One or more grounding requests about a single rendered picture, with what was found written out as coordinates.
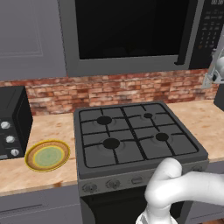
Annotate black box-shaped appliance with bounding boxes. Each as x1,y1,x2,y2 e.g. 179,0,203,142
213,83,224,113

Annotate grey stove knob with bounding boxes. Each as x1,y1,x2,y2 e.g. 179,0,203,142
81,182,98,194
130,176,144,186
105,178,122,190

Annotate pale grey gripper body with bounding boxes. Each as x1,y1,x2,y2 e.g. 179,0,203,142
201,47,221,90

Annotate yellow and green plate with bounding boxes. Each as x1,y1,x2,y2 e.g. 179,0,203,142
24,139,71,172

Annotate grey microwave oven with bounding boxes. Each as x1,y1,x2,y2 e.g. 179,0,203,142
58,0,224,78

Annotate dark oven door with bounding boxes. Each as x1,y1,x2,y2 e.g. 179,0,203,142
80,186,193,224

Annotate grey microwave door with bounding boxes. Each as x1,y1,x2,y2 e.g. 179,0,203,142
58,0,202,78

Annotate black toaster oven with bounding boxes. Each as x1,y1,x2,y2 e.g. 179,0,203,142
0,85,34,161

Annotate grey drawer front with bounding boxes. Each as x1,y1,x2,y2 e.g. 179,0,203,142
0,184,81,212

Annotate grey wall cupboard door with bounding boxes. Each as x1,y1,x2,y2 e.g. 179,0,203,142
0,0,67,81

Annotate grey gas stove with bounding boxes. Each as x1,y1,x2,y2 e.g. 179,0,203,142
73,101,210,224

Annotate dark microwave door handle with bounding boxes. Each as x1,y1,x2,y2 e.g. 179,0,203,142
174,0,200,66

